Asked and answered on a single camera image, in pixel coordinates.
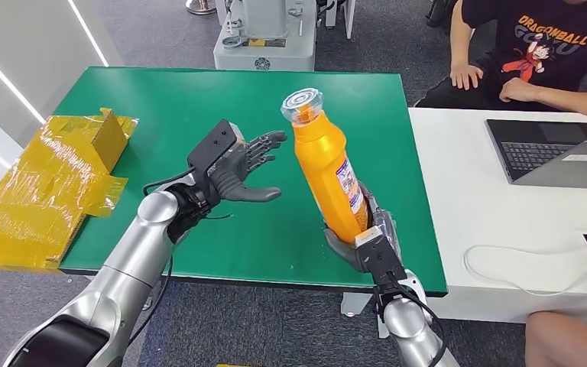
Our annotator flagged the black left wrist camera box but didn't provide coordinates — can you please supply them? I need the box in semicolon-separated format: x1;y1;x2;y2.
186;119;246;186

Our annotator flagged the person's left hand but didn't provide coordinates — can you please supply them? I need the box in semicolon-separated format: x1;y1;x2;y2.
498;76;541;104

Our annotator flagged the person's right hand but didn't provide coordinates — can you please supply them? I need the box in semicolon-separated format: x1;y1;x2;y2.
449;61;485;93

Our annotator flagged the grey closed laptop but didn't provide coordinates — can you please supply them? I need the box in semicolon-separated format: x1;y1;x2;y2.
514;141;587;191

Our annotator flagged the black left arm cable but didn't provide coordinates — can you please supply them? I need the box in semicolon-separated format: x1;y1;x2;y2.
126;169;196;350

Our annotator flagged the chrome stand base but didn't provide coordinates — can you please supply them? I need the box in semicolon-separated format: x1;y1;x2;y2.
186;0;219;16

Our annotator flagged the black bag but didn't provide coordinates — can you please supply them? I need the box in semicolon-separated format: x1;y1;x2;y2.
425;0;454;29

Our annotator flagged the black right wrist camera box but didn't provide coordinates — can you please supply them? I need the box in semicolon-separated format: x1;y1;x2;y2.
354;226;408;290

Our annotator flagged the black open laptop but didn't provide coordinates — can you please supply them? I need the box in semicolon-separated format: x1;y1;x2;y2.
485;119;587;184

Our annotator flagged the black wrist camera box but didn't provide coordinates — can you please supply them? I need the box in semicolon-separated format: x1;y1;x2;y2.
354;226;408;290
186;119;246;186

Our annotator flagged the grey machine base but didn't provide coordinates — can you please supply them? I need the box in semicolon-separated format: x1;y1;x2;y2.
213;0;319;72

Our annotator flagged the person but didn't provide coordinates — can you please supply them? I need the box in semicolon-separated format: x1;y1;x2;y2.
414;0;587;124

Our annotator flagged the yellow taped cardboard box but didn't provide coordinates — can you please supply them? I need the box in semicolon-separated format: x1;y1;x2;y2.
0;107;139;272

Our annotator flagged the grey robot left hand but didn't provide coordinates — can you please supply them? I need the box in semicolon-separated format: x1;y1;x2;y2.
207;130;288;203

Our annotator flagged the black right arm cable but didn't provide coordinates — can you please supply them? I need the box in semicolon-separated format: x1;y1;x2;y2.
371;273;449;367

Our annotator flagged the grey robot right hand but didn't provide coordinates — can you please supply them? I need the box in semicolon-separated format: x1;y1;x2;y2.
323;182;404;274

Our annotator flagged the white cable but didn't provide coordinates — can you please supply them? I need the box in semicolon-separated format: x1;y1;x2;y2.
462;244;587;297

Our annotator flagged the orange bottle with clear cap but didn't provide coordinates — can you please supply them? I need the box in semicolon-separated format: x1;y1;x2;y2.
279;87;371;245

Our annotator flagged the person's bare leg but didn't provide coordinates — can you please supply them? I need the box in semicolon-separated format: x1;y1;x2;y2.
525;310;587;367

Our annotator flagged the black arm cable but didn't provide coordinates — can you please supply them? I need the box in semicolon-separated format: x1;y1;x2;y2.
371;273;449;367
126;169;196;350

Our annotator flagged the grey table foot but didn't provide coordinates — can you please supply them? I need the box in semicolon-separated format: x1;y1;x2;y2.
340;292;375;319

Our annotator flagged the white furniture leg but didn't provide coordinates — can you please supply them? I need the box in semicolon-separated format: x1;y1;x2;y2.
323;0;357;41

